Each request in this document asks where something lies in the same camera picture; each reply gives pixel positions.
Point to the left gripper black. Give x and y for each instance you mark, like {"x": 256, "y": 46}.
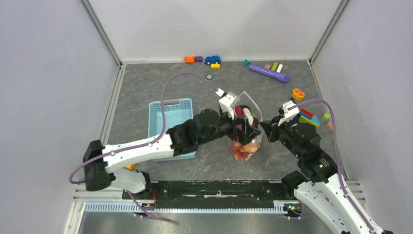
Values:
{"x": 247, "y": 133}

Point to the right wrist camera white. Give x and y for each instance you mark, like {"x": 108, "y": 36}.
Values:
{"x": 289, "y": 111}

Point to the teal block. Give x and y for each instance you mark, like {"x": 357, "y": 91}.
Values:
{"x": 246, "y": 63}

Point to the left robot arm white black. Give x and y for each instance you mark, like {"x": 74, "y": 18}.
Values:
{"x": 105, "y": 166}

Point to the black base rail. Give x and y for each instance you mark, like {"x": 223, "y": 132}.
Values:
{"x": 214, "y": 194}

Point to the orange peach toy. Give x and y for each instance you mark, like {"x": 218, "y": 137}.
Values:
{"x": 251, "y": 148}

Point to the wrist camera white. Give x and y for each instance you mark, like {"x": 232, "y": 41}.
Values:
{"x": 227, "y": 102}
{"x": 289, "y": 111}

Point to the green lego block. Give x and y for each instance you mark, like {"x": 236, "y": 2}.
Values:
{"x": 274, "y": 66}

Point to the white block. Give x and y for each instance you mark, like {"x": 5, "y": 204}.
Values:
{"x": 279, "y": 68}

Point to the blue toy car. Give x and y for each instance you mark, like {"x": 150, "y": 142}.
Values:
{"x": 212, "y": 60}

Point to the clear polka dot zip bag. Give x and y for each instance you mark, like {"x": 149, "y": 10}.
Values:
{"x": 246, "y": 101}

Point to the white garlic toy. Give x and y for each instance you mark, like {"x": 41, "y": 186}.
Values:
{"x": 248, "y": 116}

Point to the multicolour duplo stack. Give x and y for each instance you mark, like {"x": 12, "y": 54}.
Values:
{"x": 308, "y": 117}

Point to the small green cube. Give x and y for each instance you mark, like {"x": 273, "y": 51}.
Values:
{"x": 326, "y": 117}

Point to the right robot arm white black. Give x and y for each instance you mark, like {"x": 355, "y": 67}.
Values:
{"x": 318, "y": 183}

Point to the light blue plastic basket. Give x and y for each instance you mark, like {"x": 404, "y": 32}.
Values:
{"x": 176, "y": 111}

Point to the yellow wedge block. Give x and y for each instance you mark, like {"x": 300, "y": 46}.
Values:
{"x": 130, "y": 167}

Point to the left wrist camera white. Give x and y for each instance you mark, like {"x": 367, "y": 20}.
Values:
{"x": 227, "y": 102}

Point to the tan wooden cube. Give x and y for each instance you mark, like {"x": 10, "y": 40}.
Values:
{"x": 329, "y": 126}

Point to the purple toy flashlight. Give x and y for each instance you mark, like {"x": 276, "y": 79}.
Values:
{"x": 282, "y": 77}

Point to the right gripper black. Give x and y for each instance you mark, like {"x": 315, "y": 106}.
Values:
{"x": 271, "y": 128}

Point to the orange block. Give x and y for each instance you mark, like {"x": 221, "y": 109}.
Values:
{"x": 189, "y": 59}

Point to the yellow butterfly duplo block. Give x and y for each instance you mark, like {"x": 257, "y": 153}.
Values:
{"x": 298, "y": 94}

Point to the dark red apple toy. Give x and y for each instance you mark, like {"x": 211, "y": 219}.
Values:
{"x": 255, "y": 123}

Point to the magenta fruit toy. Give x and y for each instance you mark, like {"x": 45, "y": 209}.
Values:
{"x": 239, "y": 111}

